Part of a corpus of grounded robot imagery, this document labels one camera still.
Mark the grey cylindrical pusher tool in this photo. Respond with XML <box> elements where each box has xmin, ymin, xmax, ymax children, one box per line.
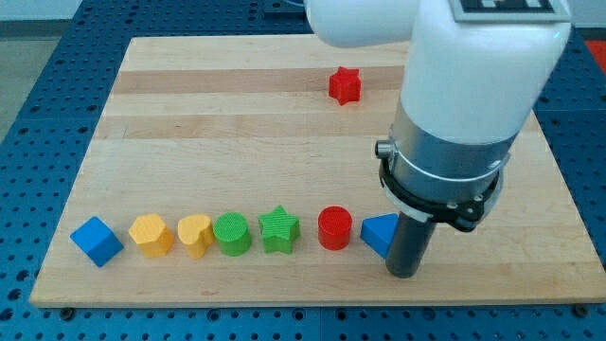
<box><xmin>385</xmin><ymin>212</ymin><xmax>437</xmax><ymax>278</ymax></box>

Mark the yellow heart block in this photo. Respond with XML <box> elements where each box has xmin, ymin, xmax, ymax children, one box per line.
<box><xmin>177</xmin><ymin>214</ymin><xmax>215</xmax><ymax>260</ymax></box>

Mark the blue cube block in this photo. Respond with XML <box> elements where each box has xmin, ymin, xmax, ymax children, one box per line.
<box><xmin>70</xmin><ymin>216</ymin><xmax>124</xmax><ymax>267</ymax></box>

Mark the black white fiducial marker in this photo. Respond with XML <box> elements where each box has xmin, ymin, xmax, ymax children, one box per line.
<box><xmin>449</xmin><ymin>0</ymin><xmax>571</xmax><ymax>23</ymax></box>

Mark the green star block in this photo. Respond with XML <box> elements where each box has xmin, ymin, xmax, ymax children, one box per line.
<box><xmin>258</xmin><ymin>205</ymin><xmax>300</xmax><ymax>254</ymax></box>

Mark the red cylinder block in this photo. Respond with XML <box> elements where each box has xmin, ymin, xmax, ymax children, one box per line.
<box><xmin>317</xmin><ymin>206</ymin><xmax>353</xmax><ymax>250</ymax></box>

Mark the wooden board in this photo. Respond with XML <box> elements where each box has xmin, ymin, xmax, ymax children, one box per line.
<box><xmin>29</xmin><ymin>35</ymin><xmax>605</xmax><ymax>308</ymax></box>

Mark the red star block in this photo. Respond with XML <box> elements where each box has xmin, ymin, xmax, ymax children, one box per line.
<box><xmin>329</xmin><ymin>66</ymin><xmax>362</xmax><ymax>105</ymax></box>

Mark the yellow hexagon block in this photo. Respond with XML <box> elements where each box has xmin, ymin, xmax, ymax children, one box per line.
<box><xmin>128</xmin><ymin>213</ymin><xmax>174</xmax><ymax>259</ymax></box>

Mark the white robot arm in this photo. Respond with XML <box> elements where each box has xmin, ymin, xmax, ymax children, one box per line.
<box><xmin>304</xmin><ymin>0</ymin><xmax>572</xmax><ymax>278</ymax></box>

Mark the blue triangle block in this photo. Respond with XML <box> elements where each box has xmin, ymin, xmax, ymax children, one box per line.
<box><xmin>360</xmin><ymin>213</ymin><xmax>399</xmax><ymax>259</ymax></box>

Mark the green cylinder block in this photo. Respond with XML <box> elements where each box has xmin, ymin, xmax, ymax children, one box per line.
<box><xmin>213</xmin><ymin>212</ymin><xmax>252</xmax><ymax>257</ymax></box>

